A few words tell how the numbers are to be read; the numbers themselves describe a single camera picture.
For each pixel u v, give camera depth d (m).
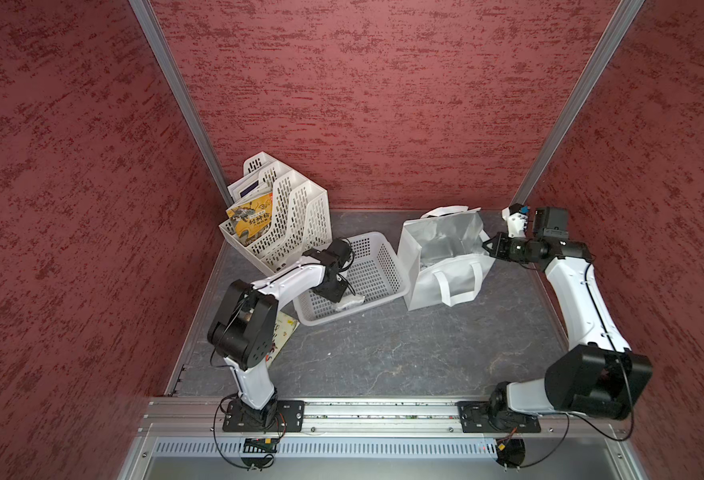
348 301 0.87
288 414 0.74
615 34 0.74
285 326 0.90
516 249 0.68
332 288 0.78
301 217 0.97
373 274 1.01
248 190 0.95
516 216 0.72
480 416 0.74
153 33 0.74
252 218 0.97
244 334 0.47
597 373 0.41
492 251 0.73
